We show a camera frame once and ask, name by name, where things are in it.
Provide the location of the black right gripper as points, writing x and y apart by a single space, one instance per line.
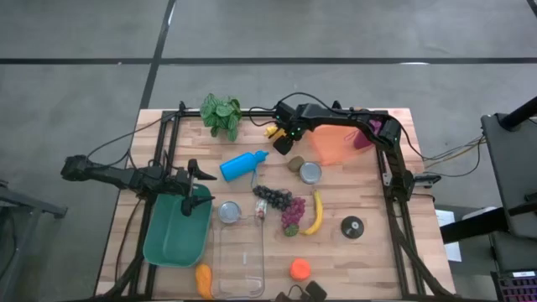
291 119

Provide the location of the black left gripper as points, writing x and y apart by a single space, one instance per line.
178 182

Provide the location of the yellow squeeze bottle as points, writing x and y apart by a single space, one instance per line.
270 132

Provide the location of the brown kiwi fruit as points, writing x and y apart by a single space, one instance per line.
295 163

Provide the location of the blue squeeze bottle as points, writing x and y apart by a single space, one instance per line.
239 166

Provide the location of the dark grape bunch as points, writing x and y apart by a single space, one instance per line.
272 196

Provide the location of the purple squeeze bottle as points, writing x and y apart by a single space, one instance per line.
363 140

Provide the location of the yellow banana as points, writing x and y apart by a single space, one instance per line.
317 218

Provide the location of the clear bottle black lid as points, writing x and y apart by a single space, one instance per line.
352 227

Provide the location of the orange tangerine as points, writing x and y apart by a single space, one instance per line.
300 269

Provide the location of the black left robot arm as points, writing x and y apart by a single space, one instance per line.
117 176

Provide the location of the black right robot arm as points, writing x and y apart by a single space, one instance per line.
335 115

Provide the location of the flat tuna can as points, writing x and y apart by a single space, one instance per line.
310 173

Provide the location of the tin can red label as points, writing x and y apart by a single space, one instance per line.
229 211

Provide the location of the orange translucent bin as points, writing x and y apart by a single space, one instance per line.
331 147

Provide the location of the green plastic bin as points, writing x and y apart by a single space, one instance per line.
176 239

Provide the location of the small spice jar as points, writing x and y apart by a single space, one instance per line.
260 208

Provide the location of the green potted plant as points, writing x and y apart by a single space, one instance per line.
221 115

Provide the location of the clear plastic container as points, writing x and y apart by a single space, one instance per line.
237 268

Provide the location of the black handheld device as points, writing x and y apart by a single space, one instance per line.
315 290

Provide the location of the grey metal table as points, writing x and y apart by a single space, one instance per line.
25 201

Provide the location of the white paper sheet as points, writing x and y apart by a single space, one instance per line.
453 251

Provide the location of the black support beam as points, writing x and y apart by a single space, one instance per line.
474 226

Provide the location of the dark grey desk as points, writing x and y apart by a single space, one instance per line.
512 176

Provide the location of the black pole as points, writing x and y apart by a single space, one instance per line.
520 114

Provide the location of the dark grey chair seat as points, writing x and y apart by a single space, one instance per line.
516 251

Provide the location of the computer keyboard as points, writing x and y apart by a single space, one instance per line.
516 287

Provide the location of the black frame clamp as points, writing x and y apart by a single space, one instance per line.
182 105
336 104

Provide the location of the black metal table frame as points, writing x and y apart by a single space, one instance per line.
218 113

